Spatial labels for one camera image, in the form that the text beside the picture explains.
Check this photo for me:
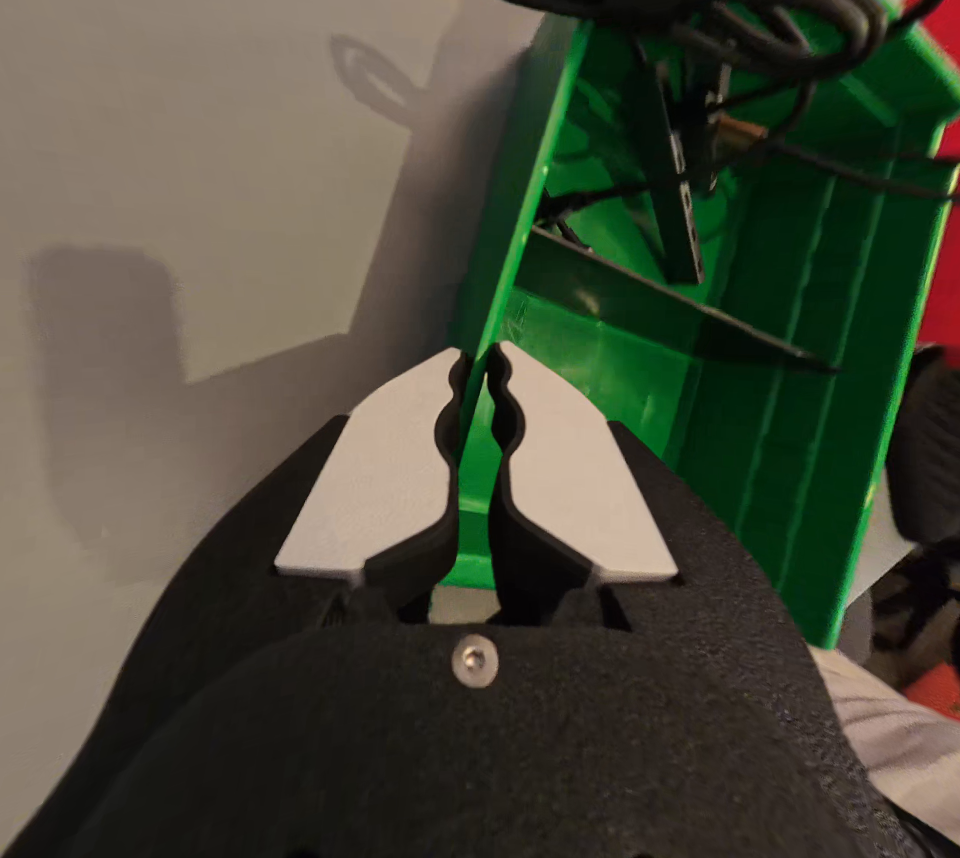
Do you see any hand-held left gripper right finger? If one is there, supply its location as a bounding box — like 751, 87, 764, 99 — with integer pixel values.
484, 340, 681, 593

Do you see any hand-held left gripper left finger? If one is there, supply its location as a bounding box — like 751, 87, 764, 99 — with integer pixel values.
273, 346, 472, 585

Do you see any green plastic bin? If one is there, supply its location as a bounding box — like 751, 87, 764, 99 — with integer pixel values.
438, 0, 960, 651

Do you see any red plastic bin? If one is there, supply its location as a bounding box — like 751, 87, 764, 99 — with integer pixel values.
900, 0, 960, 349

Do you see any slim silver usb hub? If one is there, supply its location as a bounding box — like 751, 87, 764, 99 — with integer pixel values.
651, 59, 708, 287

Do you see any black round object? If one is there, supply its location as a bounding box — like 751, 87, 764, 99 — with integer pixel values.
888, 346, 960, 546

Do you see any person's grey shirt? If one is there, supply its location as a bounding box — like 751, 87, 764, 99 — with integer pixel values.
808, 648, 960, 846

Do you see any small red object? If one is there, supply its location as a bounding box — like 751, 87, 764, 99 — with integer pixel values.
902, 661, 960, 718

